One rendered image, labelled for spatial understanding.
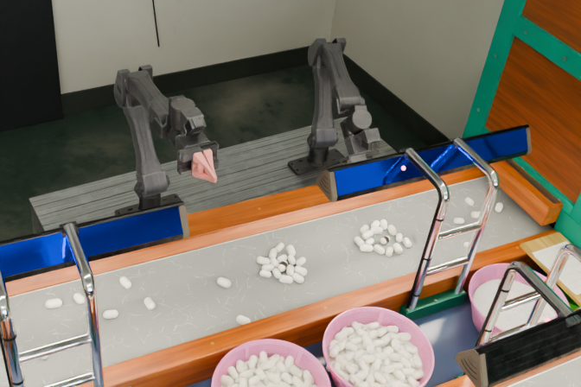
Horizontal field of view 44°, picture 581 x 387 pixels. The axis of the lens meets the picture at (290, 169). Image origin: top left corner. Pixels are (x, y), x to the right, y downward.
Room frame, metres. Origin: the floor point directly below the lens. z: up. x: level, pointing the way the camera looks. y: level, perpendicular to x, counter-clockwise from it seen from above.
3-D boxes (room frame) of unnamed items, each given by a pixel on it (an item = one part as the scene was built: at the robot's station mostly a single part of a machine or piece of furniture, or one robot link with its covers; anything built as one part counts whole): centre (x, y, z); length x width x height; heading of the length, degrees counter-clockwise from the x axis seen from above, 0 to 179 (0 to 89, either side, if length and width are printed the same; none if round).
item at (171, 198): (1.61, 0.40, 0.71); 0.20 x 0.07 x 0.08; 126
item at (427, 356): (1.12, -0.26, 0.72); 0.27 x 0.27 x 0.10
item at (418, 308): (1.43, -0.39, 0.90); 0.20 x 0.19 x 0.45; 121
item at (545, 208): (1.78, -0.70, 0.83); 0.30 x 0.06 x 0.07; 31
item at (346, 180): (1.50, -0.35, 1.08); 0.62 x 0.08 x 0.07; 121
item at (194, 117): (1.39, 0.24, 1.13); 0.07 x 0.06 x 0.11; 126
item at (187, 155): (1.33, 0.20, 1.07); 0.09 x 0.07 x 0.07; 36
